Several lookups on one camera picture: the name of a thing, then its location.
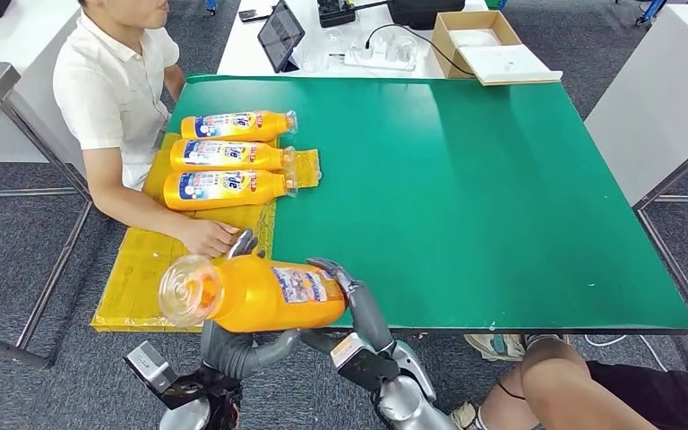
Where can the white pad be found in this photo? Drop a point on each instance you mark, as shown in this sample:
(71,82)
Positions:
(474,37)

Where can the seated person's right forearm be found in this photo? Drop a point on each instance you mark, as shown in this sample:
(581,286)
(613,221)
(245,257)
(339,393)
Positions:
(136,210)

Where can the white table with metal frame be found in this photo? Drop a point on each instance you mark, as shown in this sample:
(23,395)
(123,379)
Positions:
(658,89)

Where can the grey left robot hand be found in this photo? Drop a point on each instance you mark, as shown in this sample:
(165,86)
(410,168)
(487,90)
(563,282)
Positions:
(231,353)

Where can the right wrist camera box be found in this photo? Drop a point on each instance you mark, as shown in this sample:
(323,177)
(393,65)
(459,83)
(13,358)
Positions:
(362,362)

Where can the seated person's right hand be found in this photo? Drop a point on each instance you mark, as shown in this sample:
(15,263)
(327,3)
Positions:
(207,237)

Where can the white sneaker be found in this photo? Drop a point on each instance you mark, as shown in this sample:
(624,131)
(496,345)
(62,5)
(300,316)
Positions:
(465,416)
(498,346)

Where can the white flat board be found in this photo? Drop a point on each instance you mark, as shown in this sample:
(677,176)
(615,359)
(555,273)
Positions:
(507,64)

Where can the seated person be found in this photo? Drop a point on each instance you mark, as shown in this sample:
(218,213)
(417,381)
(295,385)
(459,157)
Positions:
(106,89)

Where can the black phone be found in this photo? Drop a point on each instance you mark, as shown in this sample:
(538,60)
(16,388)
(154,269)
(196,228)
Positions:
(253,15)

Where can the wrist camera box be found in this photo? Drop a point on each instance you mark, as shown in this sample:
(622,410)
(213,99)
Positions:
(151,371)
(362,362)

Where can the white panel table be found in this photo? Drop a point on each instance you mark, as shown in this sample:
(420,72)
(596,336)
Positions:
(6,41)

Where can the blue metal rack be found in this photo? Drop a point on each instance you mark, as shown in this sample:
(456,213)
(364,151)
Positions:
(649,9)

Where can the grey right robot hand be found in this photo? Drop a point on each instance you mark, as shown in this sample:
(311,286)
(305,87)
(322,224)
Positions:
(370,317)

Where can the white desk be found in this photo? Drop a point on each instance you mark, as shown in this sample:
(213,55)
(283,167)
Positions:
(237,53)

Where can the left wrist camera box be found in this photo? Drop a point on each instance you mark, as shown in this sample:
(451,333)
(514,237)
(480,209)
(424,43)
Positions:
(151,371)

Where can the black charger device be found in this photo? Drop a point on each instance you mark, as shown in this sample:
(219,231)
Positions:
(336,12)

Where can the orange detergent bottle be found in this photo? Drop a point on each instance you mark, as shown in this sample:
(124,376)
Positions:
(261,297)
(225,155)
(225,190)
(237,126)

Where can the clear plastic packaging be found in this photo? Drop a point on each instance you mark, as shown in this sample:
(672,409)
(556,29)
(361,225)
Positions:
(320,53)

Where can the black tablet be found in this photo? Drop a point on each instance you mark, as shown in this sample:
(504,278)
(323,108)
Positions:
(280,32)

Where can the white power strip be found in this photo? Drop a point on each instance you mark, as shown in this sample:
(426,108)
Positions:
(379,56)

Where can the large black bag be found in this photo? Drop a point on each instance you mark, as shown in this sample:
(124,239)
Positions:
(426,12)

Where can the yellow plastic sheet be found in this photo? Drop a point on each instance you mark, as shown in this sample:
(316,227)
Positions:
(136,279)

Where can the operator person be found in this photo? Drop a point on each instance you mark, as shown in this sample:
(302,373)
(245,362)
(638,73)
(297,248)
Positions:
(587,386)

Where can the cardboard box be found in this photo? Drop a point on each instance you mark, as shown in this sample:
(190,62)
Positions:
(445,53)

